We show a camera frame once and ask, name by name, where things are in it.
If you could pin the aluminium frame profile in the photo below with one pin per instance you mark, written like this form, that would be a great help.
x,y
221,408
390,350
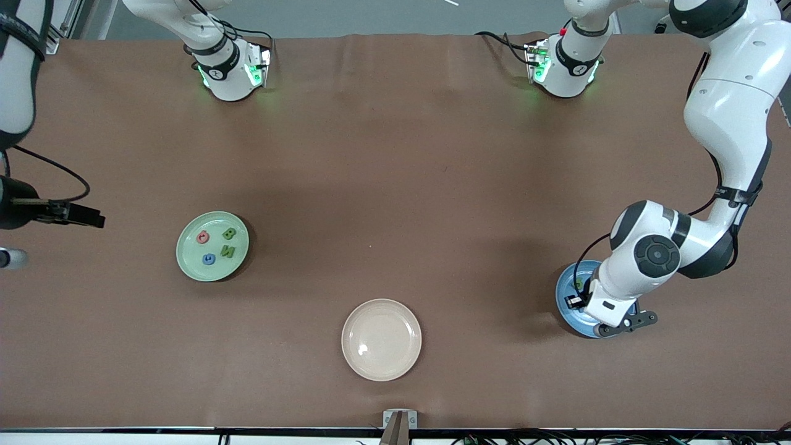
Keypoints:
x,y
59,34

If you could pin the tan camera pole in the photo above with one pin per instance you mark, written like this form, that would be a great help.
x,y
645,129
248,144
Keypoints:
x,y
395,436

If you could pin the blue plate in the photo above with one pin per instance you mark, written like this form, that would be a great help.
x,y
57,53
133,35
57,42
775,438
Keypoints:
x,y
581,326

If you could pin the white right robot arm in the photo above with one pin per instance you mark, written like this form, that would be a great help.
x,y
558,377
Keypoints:
x,y
225,80

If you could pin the grey metal mounting bracket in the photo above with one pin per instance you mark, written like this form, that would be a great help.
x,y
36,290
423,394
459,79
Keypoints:
x,y
389,420

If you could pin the beige plate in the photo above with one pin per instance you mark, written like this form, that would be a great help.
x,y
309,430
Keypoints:
x,y
381,339

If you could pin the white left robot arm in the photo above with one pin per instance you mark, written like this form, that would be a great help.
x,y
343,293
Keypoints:
x,y
729,111

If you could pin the green letter B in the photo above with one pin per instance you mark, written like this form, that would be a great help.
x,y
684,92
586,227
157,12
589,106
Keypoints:
x,y
229,233

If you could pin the brown table mat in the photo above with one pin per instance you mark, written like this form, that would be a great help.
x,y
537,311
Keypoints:
x,y
395,123

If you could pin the green letter N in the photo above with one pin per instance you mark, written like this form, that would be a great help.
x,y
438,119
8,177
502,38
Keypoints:
x,y
227,251

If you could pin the pink letter Q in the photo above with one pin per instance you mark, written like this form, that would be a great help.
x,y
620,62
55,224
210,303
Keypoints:
x,y
199,237

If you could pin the metal base box green light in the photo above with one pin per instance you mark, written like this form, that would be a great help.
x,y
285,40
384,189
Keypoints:
x,y
536,62
259,65

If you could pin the green plate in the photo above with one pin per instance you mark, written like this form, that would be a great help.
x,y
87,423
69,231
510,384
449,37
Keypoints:
x,y
191,262

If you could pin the right gripper body black housing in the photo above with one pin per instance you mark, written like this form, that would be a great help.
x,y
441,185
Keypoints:
x,y
15,203

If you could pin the white chair base leg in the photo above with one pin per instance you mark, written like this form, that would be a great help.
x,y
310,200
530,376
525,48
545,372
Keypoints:
x,y
661,27

